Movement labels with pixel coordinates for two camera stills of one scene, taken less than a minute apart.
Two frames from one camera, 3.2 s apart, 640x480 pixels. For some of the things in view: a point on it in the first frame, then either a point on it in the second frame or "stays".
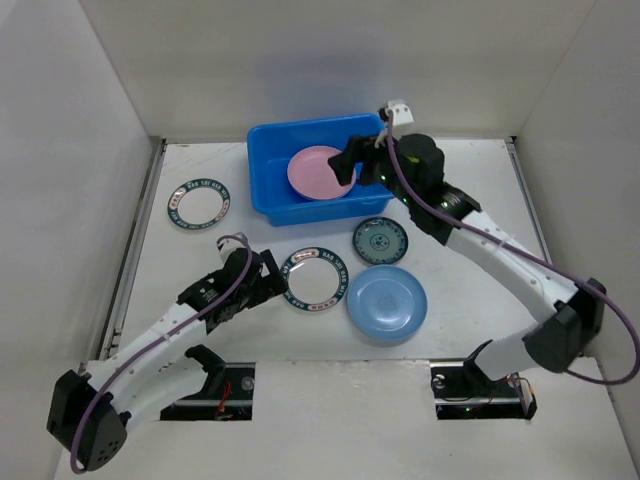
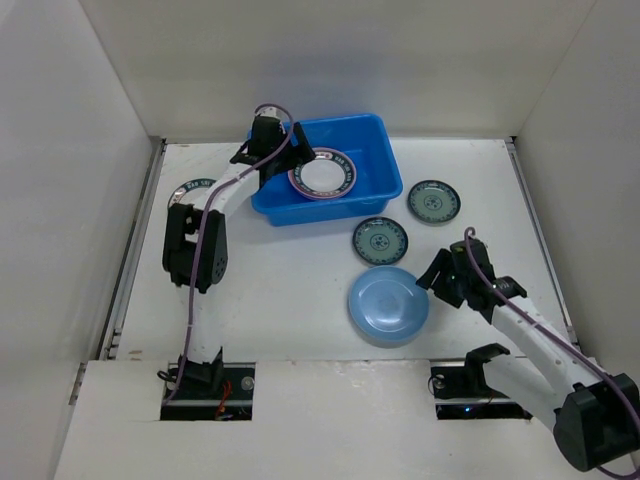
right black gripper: (364, 155) → (451, 278)
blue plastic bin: (270, 148) stays
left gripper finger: (275, 274) → (305, 150)
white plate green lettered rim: (314, 279) → (328, 174)
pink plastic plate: (311, 175) stays
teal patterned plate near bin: (380, 240) stays
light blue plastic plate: (387, 302) stays
